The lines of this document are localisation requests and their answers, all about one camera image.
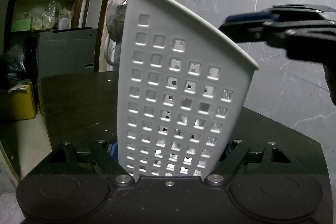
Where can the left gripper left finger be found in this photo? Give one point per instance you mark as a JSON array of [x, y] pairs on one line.
[[110, 168]]

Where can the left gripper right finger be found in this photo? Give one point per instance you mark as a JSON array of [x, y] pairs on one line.
[[225, 171]]

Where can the white perforated utensil basket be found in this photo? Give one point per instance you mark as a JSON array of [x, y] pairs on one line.
[[181, 87]]

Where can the yellow bin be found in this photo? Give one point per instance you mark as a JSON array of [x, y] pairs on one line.
[[22, 102]]

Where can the grey cabinet box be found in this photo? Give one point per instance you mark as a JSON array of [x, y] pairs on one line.
[[61, 52]]

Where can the green box on shelf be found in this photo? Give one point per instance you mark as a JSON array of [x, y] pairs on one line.
[[21, 25]]

